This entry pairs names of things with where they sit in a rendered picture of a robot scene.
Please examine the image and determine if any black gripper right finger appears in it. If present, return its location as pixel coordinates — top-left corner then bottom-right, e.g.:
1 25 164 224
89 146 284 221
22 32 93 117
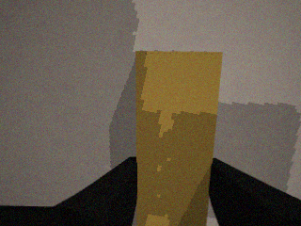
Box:
209 158 301 226

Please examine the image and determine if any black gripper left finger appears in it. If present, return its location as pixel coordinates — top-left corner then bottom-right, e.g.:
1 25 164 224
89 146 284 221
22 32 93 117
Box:
0 156 137 226

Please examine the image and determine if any yellow bar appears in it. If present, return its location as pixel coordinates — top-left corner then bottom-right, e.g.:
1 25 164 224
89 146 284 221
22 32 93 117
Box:
135 51 223 226

